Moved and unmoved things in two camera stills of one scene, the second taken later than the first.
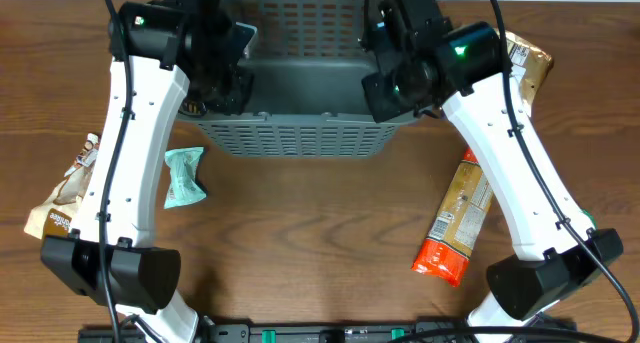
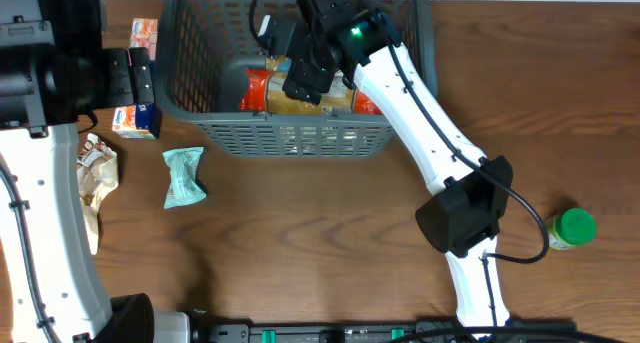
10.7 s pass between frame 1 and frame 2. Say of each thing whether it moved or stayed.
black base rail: stayed
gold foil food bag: moved
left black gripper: moved
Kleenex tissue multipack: moved
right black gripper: moved
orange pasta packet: moved
